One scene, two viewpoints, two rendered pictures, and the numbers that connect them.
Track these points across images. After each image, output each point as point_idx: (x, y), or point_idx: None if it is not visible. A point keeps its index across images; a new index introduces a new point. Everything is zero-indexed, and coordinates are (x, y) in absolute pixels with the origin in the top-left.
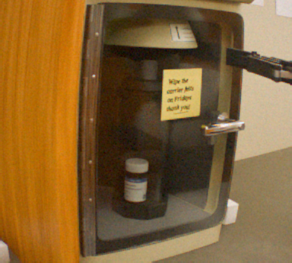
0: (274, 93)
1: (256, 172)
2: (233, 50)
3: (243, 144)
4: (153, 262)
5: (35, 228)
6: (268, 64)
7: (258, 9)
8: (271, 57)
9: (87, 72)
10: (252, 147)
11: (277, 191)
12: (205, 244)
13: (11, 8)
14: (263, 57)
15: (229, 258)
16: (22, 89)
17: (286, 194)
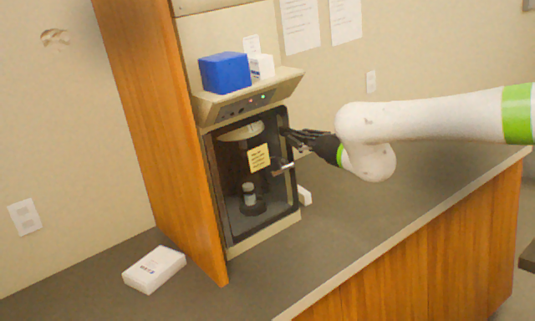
0: (336, 100)
1: None
2: (282, 129)
3: None
4: (265, 240)
5: (199, 242)
6: (296, 143)
7: (317, 49)
8: (303, 129)
9: (211, 165)
10: None
11: (341, 175)
12: (293, 222)
13: (159, 136)
14: (298, 131)
15: (307, 231)
16: (180, 180)
17: (348, 177)
